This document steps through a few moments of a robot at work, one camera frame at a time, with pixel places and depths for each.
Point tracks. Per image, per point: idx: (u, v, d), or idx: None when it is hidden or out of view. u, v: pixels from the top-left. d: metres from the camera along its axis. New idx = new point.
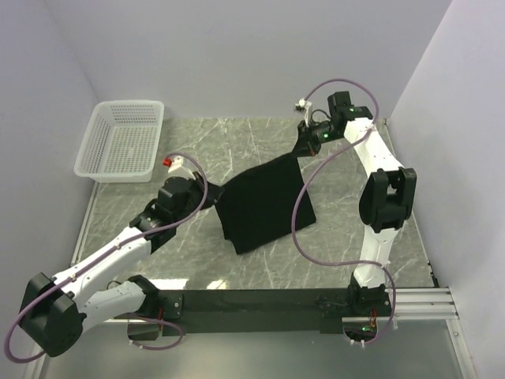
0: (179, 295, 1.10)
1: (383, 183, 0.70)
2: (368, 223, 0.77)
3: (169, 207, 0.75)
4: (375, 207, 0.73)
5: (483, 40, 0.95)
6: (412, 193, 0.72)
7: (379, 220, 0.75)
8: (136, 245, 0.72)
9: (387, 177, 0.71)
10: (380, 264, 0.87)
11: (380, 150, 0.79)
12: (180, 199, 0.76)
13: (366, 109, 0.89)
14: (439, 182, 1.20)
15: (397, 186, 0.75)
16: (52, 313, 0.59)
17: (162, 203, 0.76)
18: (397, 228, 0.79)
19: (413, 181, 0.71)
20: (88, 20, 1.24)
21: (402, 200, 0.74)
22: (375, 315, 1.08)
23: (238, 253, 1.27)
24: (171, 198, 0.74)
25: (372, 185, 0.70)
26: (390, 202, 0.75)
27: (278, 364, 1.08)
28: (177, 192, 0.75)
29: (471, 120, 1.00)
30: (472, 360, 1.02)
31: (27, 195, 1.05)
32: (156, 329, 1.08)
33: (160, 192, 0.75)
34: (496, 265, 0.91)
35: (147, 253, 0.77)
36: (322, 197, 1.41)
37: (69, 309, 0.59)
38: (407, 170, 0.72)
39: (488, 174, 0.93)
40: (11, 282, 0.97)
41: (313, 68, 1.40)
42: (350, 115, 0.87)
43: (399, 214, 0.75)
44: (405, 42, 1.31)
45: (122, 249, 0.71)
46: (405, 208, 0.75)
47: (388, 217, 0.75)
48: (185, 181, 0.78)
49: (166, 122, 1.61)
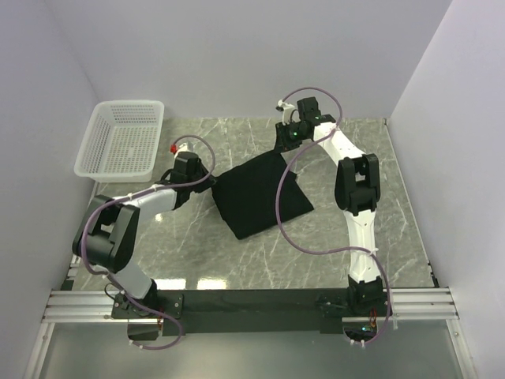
0: (179, 294, 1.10)
1: (349, 169, 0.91)
2: (346, 208, 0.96)
3: (184, 170, 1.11)
4: (349, 190, 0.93)
5: (484, 39, 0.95)
6: (377, 172, 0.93)
7: (355, 202, 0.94)
8: (167, 193, 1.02)
9: (353, 164, 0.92)
10: (369, 250, 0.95)
11: (344, 144, 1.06)
12: (192, 166, 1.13)
13: (329, 116, 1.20)
14: (439, 183, 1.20)
15: (364, 172, 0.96)
16: (119, 217, 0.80)
17: (178, 169, 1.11)
18: (372, 209, 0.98)
19: (374, 163, 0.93)
20: (88, 19, 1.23)
21: (370, 183, 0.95)
22: (375, 315, 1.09)
23: (238, 253, 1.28)
24: (185, 163, 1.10)
25: (342, 170, 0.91)
26: (360, 186, 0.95)
27: (278, 363, 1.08)
28: (189, 159, 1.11)
29: (471, 118, 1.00)
30: (472, 360, 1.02)
31: (28, 196, 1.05)
32: (157, 329, 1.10)
33: (177, 163, 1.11)
34: (495, 264, 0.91)
35: (172, 206, 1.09)
36: (322, 197, 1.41)
37: (133, 212, 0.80)
38: (369, 156, 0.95)
39: (488, 174, 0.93)
40: (11, 283, 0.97)
41: (313, 68, 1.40)
42: (316, 121, 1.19)
43: (371, 195, 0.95)
44: (405, 43, 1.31)
45: (158, 192, 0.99)
46: (374, 188, 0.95)
47: (360, 199, 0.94)
48: (192, 152, 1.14)
49: (166, 122, 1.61)
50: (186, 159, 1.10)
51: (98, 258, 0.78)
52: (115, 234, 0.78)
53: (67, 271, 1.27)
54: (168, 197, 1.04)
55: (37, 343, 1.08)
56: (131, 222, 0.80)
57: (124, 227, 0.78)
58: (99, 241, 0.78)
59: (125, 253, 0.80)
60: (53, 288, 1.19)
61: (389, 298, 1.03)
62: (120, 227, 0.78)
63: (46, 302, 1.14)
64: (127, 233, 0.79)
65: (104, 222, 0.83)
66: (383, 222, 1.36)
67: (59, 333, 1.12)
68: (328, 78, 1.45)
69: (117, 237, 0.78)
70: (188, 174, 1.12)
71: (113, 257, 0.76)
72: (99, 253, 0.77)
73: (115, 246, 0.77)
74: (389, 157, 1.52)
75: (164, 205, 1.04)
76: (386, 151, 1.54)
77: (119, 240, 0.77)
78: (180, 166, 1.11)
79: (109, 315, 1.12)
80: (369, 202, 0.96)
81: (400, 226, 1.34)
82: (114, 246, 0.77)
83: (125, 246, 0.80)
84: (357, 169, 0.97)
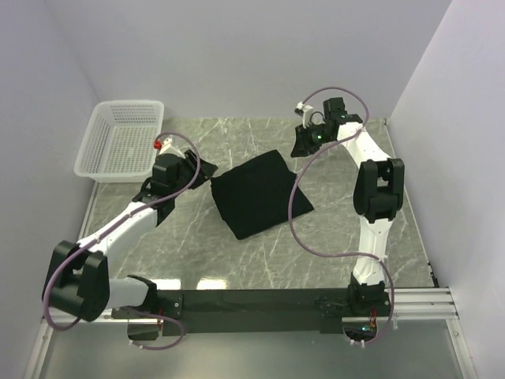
0: (179, 294, 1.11)
1: (373, 171, 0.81)
2: (364, 212, 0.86)
3: (164, 179, 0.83)
4: (369, 194, 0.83)
5: (484, 38, 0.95)
6: (402, 180, 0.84)
7: (373, 209, 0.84)
8: (144, 214, 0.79)
9: (375, 166, 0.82)
10: (378, 257, 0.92)
11: (368, 146, 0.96)
12: (172, 172, 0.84)
13: (356, 116, 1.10)
14: (439, 183, 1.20)
15: (388, 178, 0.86)
16: (85, 269, 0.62)
17: (157, 178, 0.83)
18: (390, 219, 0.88)
19: (401, 168, 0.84)
20: (88, 20, 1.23)
21: (393, 189, 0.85)
22: (375, 315, 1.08)
23: (238, 253, 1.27)
24: (166, 171, 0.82)
25: (364, 172, 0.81)
26: (381, 192, 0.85)
27: (278, 363, 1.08)
28: (170, 165, 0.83)
29: (472, 117, 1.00)
30: (472, 361, 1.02)
31: (28, 196, 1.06)
32: (156, 330, 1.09)
33: (155, 170, 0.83)
34: (495, 265, 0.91)
35: (154, 223, 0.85)
36: (322, 197, 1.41)
37: (100, 264, 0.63)
38: (394, 161, 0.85)
39: (489, 174, 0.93)
40: (11, 283, 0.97)
41: (313, 69, 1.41)
42: (342, 121, 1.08)
43: (392, 204, 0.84)
44: (405, 43, 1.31)
45: (134, 215, 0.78)
46: (396, 196, 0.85)
47: (382, 206, 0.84)
48: (175, 157, 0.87)
49: (166, 122, 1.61)
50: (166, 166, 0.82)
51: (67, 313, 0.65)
52: (83, 290, 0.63)
53: None
54: (148, 215, 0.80)
55: (37, 343, 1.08)
56: (99, 275, 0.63)
57: (91, 281, 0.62)
58: (65, 296, 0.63)
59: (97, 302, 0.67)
60: None
61: (390, 298, 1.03)
62: (86, 282, 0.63)
63: None
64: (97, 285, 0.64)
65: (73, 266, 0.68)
66: None
67: (59, 333, 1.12)
68: (329, 78, 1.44)
69: (84, 292, 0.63)
70: (169, 182, 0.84)
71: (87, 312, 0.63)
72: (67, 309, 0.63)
73: (83, 303, 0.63)
74: None
75: (146, 225, 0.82)
76: (386, 151, 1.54)
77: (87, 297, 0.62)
78: (158, 174, 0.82)
79: (109, 315, 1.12)
80: (389, 211, 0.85)
81: (400, 226, 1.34)
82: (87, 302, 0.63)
83: (96, 295, 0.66)
84: (380, 173, 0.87)
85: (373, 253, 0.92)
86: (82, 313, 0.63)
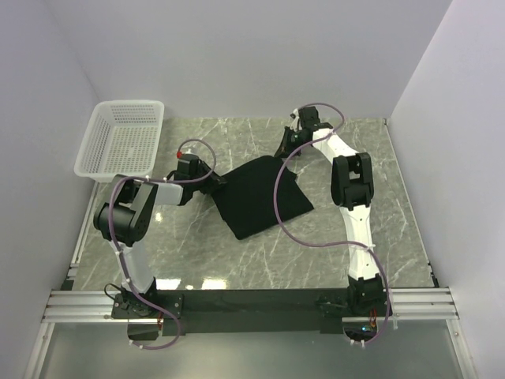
0: (179, 294, 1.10)
1: (344, 165, 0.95)
2: (342, 203, 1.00)
3: (187, 170, 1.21)
4: (343, 186, 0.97)
5: (483, 39, 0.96)
6: (370, 170, 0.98)
7: (349, 198, 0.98)
8: (175, 185, 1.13)
9: (346, 160, 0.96)
10: (364, 245, 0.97)
11: (339, 144, 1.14)
12: (193, 166, 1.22)
13: (327, 123, 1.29)
14: (439, 183, 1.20)
15: (359, 170, 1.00)
16: (140, 191, 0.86)
17: (181, 170, 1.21)
18: (367, 205, 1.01)
19: (367, 160, 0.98)
20: (88, 19, 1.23)
21: (364, 179, 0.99)
22: (375, 315, 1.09)
23: (238, 253, 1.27)
24: (188, 164, 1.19)
25: (337, 167, 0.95)
26: (354, 183, 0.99)
27: (278, 363, 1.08)
28: (192, 160, 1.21)
29: (471, 118, 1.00)
30: (472, 361, 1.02)
31: (28, 196, 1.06)
32: (156, 330, 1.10)
33: (181, 164, 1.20)
34: (495, 265, 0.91)
35: (177, 200, 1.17)
36: (322, 197, 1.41)
37: (153, 187, 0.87)
38: (362, 155, 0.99)
39: (488, 174, 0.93)
40: (10, 283, 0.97)
41: (313, 68, 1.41)
42: (316, 128, 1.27)
43: (364, 192, 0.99)
44: (405, 43, 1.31)
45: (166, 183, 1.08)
46: (367, 185, 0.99)
47: (356, 194, 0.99)
48: (194, 154, 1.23)
49: (166, 122, 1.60)
50: (188, 159, 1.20)
51: (117, 230, 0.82)
52: (136, 206, 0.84)
53: (67, 271, 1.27)
54: (177, 189, 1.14)
55: (37, 343, 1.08)
56: (151, 195, 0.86)
57: (144, 199, 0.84)
58: (120, 212, 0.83)
59: (143, 226, 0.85)
60: (54, 288, 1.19)
61: (389, 298, 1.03)
62: (140, 199, 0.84)
63: (46, 302, 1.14)
64: (147, 206, 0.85)
65: (122, 200, 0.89)
66: (383, 222, 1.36)
67: (59, 333, 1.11)
68: (329, 78, 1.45)
69: (137, 208, 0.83)
70: (189, 173, 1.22)
71: (133, 224, 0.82)
72: (118, 223, 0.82)
73: (134, 216, 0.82)
74: (389, 157, 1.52)
75: (173, 197, 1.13)
76: (386, 151, 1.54)
77: (140, 209, 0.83)
78: (183, 166, 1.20)
79: (109, 315, 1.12)
80: (363, 197, 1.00)
81: (400, 226, 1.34)
82: (135, 215, 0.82)
83: (144, 219, 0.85)
84: (352, 167, 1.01)
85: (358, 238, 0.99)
86: (132, 225, 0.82)
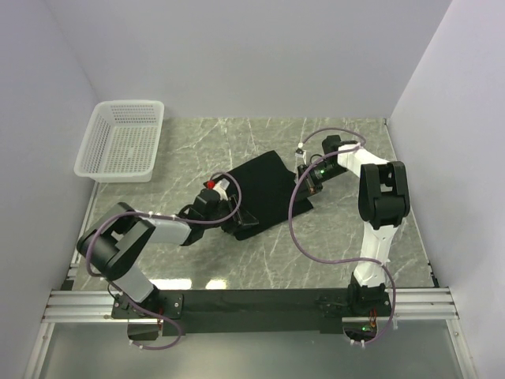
0: (179, 295, 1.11)
1: (372, 170, 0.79)
2: (369, 218, 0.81)
3: (202, 209, 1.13)
4: (373, 196, 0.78)
5: (482, 39, 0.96)
6: (405, 180, 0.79)
7: (379, 212, 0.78)
8: (182, 225, 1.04)
9: (376, 166, 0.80)
10: (379, 261, 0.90)
11: (366, 155, 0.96)
12: (209, 205, 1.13)
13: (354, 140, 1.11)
14: (438, 183, 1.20)
15: (390, 181, 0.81)
16: (134, 229, 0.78)
17: (197, 207, 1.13)
18: (396, 225, 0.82)
19: (402, 169, 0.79)
20: (87, 19, 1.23)
21: (397, 190, 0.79)
22: (375, 315, 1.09)
23: (238, 253, 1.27)
24: (205, 203, 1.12)
25: (364, 172, 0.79)
26: (386, 195, 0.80)
27: (279, 363, 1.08)
28: (210, 200, 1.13)
29: (471, 118, 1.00)
30: (472, 360, 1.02)
31: (28, 195, 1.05)
32: (156, 330, 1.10)
33: (198, 198, 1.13)
34: (496, 265, 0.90)
35: (178, 240, 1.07)
36: (322, 197, 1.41)
37: (147, 230, 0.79)
38: (394, 163, 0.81)
39: (489, 174, 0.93)
40: (11, 282, 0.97)
41: (312, 68, 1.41)
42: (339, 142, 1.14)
43: (398, 208, 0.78)
44: (405, 42, 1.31)
45: (174, 221, 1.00)
46: (402, 197, 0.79)
47: (387, 209, 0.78)
48: (215, 193, 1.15)
49: (166, 122, 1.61)
50: (207, 199, 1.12)
51: (97, 260, 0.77)
52: (124, 243, 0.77)
53: (67, 271, 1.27)
54: (182, 228, 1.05)
55: (37, 343, 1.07)
56: (141, 236, 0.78)
57: (133, 238, 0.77)
58: (107, 246, 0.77)
59: (126, 265, 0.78)
60: (54, 288, 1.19)
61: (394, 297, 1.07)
62: (130, 238, 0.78)
63: (46, 302, 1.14)
64: (135, 246, 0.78)
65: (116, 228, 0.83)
66: None
67: (59, 333, 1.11)
68: (329, 77, 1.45)
69: (124, 246, 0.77)
70: (204, 212, 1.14)
71: (113, 264, 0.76)
72: (101, 257, 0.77)
73: (117, 256, 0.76)
74: (389, 156, 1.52)
75: (177, 236, 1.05)
76: (386, 151, 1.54)
77: (125, 250, 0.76)
78: (199, 204, 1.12)
79: (109, 315, 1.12)
80: (394, 216, 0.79)
81: (400, 226, 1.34)
82: (117, 255, 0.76)
83: (129, 259, 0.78)
84: (383, 180, 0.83)
85: (374, 254, 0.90)
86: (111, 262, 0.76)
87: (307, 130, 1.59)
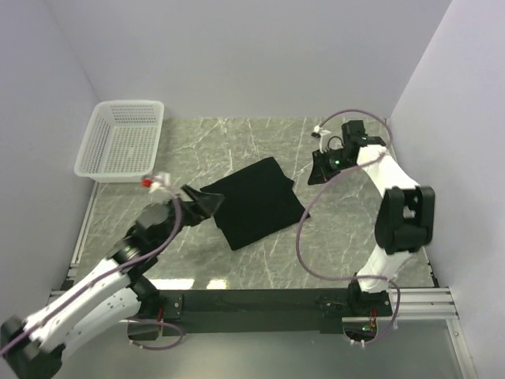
0: (179, 294, 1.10)
1: (398, 199, 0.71)
2: (384, 245, 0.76)
3: (146, 235, 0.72)
4: (394, 226, 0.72)
5: (483, 39, 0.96)
6: (431, 212, 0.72)
7: (396, 243, 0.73)
8: (110, 281, 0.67)
9: (402, 193, 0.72)
10: (386, 279, 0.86)
11: (389, 169, 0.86)
12: (156, 229, 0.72)
13: (378, 139, 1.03)
14: (438, 184, 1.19)
15: (414, 208, 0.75)
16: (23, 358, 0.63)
17: (140, 231, 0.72)
18: (411, 252, 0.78)
19: (430, 198, 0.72)
20: (87, 19, 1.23)
21: (420, 221, 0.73)
22: (375, 315, 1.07)
23: (238, 253, 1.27)
24: (147, 227, 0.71)
25: (388, 200, 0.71)
26: (406, 223, 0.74)
27: (279, 363, 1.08)
28: (155, 220, 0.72)
29: (471, 117, 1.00)
30: (472, 360, 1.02)
31: (27, 196, 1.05)
32: (156, 330, 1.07)
33: (137, 220, 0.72)
34: (497, 265, 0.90)
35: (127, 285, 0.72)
36: (322, 197, 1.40)
37: (37, 354, 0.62)
38: (424, 188, 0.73)
39: (490, 174, 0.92)
40: (11, 282, 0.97)
41: (312, 67, 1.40)
42: (363, 142, 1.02)
43: (419, 239, 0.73)
44: (406, 42, 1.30)
45: (93, 287, 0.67)
46: (424, 229, 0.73)
47: (406, 240, 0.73)
48: (164, 209, 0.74)
49: (166, 122, 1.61)
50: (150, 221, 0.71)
51: None
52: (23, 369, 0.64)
53: (67, 271, 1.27)
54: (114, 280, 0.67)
55: None
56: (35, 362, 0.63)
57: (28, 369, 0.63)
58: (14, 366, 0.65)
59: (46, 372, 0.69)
60: (53, 288, 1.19)
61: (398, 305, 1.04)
62: (24, 368, 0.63)
63: (46, 302, 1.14)
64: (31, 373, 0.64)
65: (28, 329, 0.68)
66: None
67: None
68: (328, 77, 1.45)
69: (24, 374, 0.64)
70: (150, 238, 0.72)
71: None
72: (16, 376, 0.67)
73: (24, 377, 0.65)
74: None
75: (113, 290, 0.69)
76: None
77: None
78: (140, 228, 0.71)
79: None
80: (413, 245, 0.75)
81: None
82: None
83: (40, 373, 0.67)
84: (406, 202, 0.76)
85: (380, 271, 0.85)
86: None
87: (307, 130, 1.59)
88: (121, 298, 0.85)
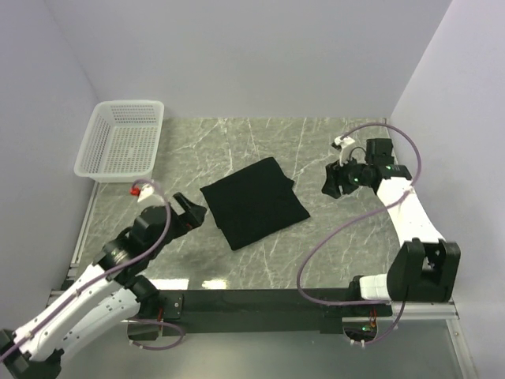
0: (179, 294, 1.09)
1: (417, 255, 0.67)
2: (394, 295, 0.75)
3: (142, 236, 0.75)
4: (409, 283, 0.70)
5: (483, 39, 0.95)
6: (453, 273, 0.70)
7: (409, 298, 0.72)
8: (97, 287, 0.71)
9: (423, 248, 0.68)
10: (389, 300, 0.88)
11: (414, 214, 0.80)
12: (154, 230, 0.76)
13: (404, 168, 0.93)
14: (438, 184, 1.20)
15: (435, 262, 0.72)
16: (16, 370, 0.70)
17: (136, 231, 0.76)
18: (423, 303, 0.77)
19: (454, 257, 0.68)
20: (87, 20, 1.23)
21: (439, 280, 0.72)
22: (375, 315, 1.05)
23: (238, 253, 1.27)
24: (146, 227, 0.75)
25: (407, 255, 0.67)
26: (424, 279, 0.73)
27: (278, 363, 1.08)
28: (153, 222, 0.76)
29: (472, 118, 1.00)
30: (472, 360, 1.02)
31: (27, 196, 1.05)
32: (156, 330, 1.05)
33: (136, 220, 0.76)
34: (497, 265, 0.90)
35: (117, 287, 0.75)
36: (322, 197, 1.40)
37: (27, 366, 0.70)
38: (450, 245, 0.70)
39: (490, 174, 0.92)
40: (11, 282, 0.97)
41: (312, 67, 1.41)
42: (387, 174, 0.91)
43: (433, 297, 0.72)
44: (406, 42, 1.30)
45: (79, 298, 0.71)
46: (443, 288, 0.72)
47: (420, 294, 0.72)
48: (161, 212, 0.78)
49: (166, 122, 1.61)
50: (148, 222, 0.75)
51: None
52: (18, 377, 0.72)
53: (67, 271, 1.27)
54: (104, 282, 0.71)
55: None
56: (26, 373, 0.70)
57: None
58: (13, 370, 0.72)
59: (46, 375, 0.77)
60: (53, 288, 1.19)
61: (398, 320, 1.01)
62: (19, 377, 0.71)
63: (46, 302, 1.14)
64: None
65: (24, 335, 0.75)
66: (383, 222, 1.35)
67: None
68: (328, 77, 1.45)
69: None
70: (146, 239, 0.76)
71: None
72: None
73: None
74: None
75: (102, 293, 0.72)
76: None
77: None
78: (137, 229, 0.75)
79: None
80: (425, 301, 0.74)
81: None
82: None
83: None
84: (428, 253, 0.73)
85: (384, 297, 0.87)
86: None
87: (307, 130, 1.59)
88: (121, 300, 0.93)
